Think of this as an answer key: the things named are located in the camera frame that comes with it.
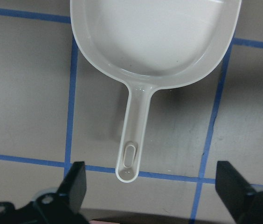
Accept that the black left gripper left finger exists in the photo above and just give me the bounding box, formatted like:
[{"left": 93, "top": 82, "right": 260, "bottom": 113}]
[{"left": 56, "top": 161, "right": 87, "bottom": 213}]

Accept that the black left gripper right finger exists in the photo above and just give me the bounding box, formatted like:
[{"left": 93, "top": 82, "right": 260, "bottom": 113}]
[{"left": 215, "top": 161, "right": 262, "bottom": 222}]

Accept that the beige plastic dustpan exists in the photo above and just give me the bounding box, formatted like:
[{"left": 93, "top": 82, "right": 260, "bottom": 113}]
[{"left": 70, "top": 0, "right": 242, "bottom": 183}]

